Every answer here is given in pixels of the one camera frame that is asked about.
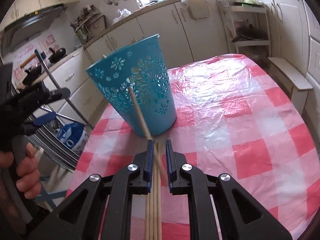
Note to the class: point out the finger of the handheld left gripper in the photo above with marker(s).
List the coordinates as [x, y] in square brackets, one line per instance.
[44, 119]

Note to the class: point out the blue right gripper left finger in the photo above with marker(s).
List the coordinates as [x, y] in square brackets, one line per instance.
[148, 165]

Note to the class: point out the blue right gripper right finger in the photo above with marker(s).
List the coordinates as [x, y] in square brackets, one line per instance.
[170, 163]

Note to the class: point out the white rolling kitchen cart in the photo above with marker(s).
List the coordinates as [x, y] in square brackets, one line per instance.
[246, 27]

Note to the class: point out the person's left hand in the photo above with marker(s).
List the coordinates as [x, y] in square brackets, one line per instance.
[27, 186]

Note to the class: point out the blue white plastic bag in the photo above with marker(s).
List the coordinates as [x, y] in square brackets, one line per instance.
[73, 136]

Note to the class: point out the black wok on stove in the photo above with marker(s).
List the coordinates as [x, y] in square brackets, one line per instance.
[57, 55]

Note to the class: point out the range hood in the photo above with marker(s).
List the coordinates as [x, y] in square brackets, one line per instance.
[28, 27]

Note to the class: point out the red white checkered tablecloth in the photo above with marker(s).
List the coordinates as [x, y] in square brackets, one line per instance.
[231, 118]

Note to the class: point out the teal perforated plastic basket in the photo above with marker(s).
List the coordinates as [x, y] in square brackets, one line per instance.
[138, 68]

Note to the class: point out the white plastic bag on counter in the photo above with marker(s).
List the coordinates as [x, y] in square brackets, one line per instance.
[123, 13]

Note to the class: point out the small white wooden stool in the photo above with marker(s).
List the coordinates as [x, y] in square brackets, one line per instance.
[291, 81]

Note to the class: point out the white bag holder on cabinet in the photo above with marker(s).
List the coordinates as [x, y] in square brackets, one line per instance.
[199, 9]

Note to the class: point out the wall utensil rack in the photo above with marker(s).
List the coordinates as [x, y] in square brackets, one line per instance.
[89, 24]

